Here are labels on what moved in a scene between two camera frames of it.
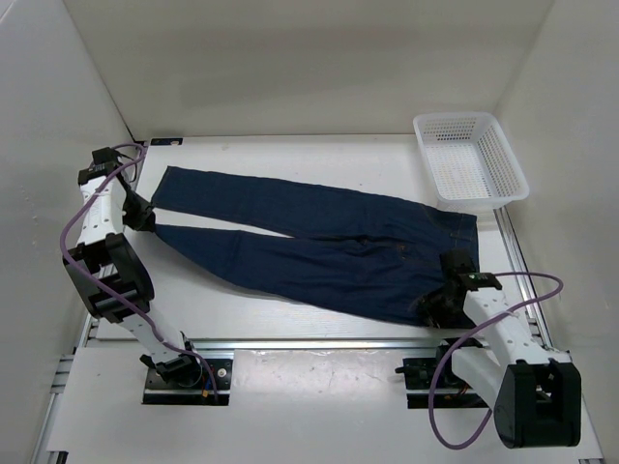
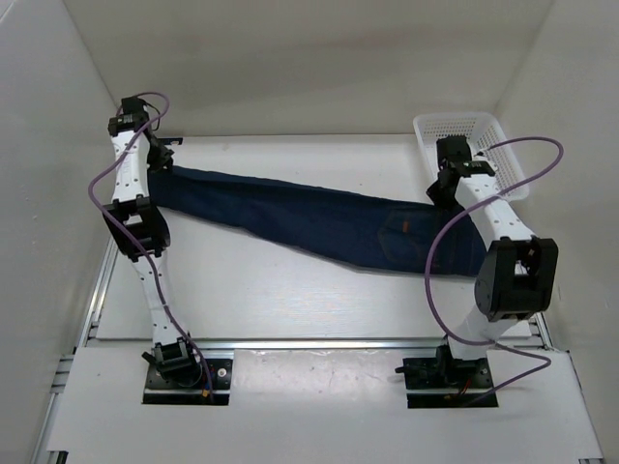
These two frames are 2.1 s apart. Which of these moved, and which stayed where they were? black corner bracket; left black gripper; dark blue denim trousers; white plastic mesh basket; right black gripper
Moved: dark blue denim trousers; right black gripper; left black gripper
Stayed: black corner bracket; white plastic mesh basket
